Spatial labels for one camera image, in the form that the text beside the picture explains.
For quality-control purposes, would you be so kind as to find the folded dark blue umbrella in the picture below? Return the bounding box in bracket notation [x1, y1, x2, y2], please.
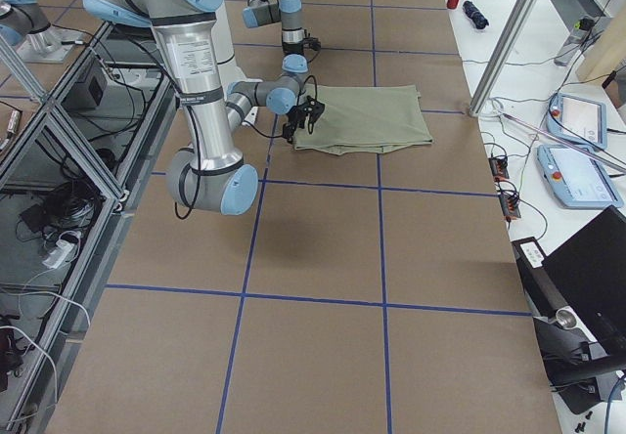
[463, 0, 489, 30]

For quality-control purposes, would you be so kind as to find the aluminium frame cabinet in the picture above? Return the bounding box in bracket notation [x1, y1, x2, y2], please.
[1, 24, 177, 433]

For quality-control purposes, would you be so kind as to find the long metal grabber stick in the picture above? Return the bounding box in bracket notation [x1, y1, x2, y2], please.
[488, 98, 625, 176]

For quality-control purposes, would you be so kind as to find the blue teach pendant far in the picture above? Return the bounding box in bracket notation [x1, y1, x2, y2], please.
[545, 93, 607, 151]

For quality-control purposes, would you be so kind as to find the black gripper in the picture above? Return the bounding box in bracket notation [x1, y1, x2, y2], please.
[282, 96, 326, 144]
[302, 36, 321, 53]

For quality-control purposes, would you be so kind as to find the olive green long-sleeve shirt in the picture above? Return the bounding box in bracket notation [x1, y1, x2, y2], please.
[293, 85, 433, 155]

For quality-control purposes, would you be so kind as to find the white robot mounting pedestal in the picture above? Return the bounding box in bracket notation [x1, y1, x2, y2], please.
[211, 2, 247, 89]

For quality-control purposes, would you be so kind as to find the black laptop computer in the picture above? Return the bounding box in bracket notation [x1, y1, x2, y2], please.
[543, 206, 625, 354]

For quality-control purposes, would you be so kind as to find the aluminium frame post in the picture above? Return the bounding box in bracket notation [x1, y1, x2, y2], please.
[469, 0, 537, 117]

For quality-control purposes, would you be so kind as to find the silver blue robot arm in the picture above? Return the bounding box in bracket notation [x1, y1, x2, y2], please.
[82, 0, 325, 215]
[243, 0, 322, 60]

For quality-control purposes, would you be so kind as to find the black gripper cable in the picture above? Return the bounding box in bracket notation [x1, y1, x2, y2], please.
[173, 74, 319, 220]

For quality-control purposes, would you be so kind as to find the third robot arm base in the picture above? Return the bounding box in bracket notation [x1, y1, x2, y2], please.
[1, 0, 83, 64]

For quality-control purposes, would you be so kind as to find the white power strip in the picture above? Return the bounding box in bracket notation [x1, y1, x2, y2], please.
[42, 239, 77, 269]

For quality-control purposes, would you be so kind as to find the blue teach pendant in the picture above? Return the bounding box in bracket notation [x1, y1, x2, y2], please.
[537, 145, 624, 210]
[545, 93, 607, 151]

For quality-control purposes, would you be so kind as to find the blue teach pendant near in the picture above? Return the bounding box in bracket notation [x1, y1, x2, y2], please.
[537, 145, 624, 210]

